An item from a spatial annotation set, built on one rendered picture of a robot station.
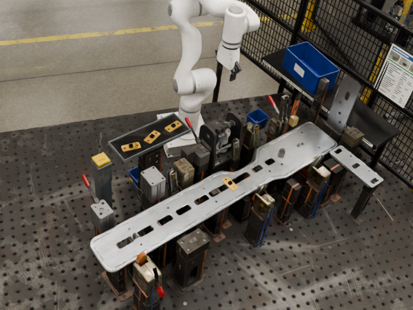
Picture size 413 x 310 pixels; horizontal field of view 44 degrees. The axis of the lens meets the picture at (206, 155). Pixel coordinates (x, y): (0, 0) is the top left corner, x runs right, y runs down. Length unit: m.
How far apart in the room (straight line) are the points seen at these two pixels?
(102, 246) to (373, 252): 1.37
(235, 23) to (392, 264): 1.45
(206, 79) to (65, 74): 2.18
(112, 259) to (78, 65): 2.81
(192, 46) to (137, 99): 1.83
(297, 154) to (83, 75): 2.47
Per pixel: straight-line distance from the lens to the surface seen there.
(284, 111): 2.65
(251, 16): 2.15
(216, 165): 2.52
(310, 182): 2.59
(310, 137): 2.74
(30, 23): 5.29
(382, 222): 2.90
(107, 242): 2.19
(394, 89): 2.87
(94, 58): 4.77
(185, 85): 2.59
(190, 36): 2.53
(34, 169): 2.88
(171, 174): 2.29
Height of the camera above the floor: 2.82
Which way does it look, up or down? 46 degrees down
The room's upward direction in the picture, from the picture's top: 8 degrees clockwise
